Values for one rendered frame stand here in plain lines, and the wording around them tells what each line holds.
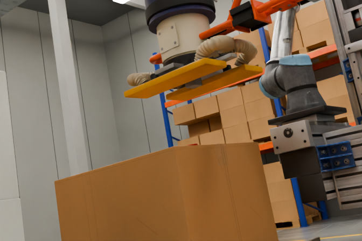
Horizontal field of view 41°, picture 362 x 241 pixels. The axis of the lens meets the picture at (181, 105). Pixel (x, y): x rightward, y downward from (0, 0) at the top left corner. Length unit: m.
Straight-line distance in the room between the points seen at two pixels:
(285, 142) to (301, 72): 0.30
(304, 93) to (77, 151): 3.08
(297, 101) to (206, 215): 0.65
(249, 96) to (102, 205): 8.19
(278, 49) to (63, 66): 3.04
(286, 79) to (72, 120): 3.05
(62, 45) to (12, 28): 7.74
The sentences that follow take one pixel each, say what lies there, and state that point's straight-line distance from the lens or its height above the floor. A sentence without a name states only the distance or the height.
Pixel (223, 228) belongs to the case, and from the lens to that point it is 1.40.
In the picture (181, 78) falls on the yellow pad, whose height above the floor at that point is 1.15.
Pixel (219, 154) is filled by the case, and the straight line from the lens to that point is 1.44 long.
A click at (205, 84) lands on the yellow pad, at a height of 1.15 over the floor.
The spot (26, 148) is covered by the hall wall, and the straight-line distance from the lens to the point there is 11.73.
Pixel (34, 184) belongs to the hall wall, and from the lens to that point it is 11.69.
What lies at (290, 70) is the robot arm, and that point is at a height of 1.20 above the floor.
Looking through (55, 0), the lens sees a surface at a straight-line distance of 5.00.
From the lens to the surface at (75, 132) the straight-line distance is 4.61.
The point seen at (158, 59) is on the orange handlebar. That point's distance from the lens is 1.61.
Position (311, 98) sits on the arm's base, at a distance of 1.82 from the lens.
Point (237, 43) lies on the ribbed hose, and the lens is 1.44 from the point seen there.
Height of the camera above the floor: 0.80
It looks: 11 degrees up
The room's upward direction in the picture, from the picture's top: 10 degrees counter-clockwise
